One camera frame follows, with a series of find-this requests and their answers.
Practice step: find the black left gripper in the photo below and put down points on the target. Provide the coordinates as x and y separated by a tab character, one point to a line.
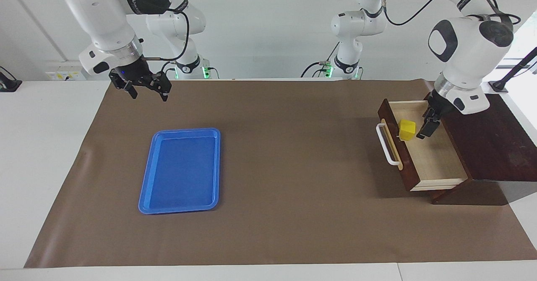
438	107

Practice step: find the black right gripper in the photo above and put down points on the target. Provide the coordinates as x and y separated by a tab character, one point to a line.
138	75

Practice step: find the yellow cube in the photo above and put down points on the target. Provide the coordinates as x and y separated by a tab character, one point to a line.
407	131

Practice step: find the wooden drawer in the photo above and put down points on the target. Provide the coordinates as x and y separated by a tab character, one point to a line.
432	159

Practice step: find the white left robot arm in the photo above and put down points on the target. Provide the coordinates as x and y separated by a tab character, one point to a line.
465	42

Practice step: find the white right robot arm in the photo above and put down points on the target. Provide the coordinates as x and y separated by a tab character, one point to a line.
105	12

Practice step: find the dark wooden cabinet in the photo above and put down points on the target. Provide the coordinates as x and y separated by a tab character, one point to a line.
495	147

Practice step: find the blue plastic tray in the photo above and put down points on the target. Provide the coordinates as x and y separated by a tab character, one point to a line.
180	172

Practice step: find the brown table mat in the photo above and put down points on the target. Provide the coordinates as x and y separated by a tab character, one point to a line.
293	214

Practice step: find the white wall socket box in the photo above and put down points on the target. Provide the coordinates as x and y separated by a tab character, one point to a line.
65	71

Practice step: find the black clamp mount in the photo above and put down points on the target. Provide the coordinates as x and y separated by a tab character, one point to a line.
9	84

